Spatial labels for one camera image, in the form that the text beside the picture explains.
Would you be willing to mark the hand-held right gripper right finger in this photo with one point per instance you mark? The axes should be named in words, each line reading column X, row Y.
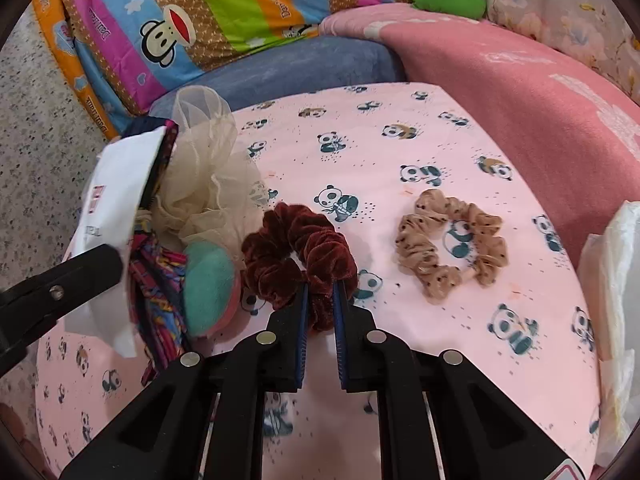
column 340, row 330

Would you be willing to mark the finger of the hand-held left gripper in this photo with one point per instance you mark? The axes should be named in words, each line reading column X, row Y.
column 75, row 275

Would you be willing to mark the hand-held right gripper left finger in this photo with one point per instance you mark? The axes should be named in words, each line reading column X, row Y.
column 303, row 330

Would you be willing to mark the dark red velvet scrunchie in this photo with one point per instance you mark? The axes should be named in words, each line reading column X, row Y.
column 280, row 240

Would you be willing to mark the beige organza scrunchie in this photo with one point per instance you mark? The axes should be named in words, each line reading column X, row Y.
column 210, row 195

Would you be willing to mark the bin with white plastic bag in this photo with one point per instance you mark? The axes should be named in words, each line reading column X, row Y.
column 615, row 260

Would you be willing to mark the pink panda print cloth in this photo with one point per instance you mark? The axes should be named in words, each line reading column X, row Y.
column 400, row 360

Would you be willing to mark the colourful patterned scrunchie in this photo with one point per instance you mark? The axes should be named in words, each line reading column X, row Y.
column 157, row 285

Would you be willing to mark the teal and pink round plush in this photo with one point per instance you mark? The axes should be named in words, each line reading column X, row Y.
column 207, row 285

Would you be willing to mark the tan dotted scrunchie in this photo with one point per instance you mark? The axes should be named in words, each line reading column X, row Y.
column 425, row 240

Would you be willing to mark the orange monkey print pillow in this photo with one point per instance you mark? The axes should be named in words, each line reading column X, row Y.
column 60, row 50

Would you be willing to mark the blue sofa cushion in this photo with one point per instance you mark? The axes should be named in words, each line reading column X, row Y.
column 300, row 60

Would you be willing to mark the pink fleece blanket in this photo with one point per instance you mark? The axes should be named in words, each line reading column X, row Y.
column 500, row 100

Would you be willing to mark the striped monkey print quilt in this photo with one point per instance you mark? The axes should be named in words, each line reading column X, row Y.
column 200, row 5

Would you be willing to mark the grey floral blanket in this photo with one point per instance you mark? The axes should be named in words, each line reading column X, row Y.
column 575, row 25

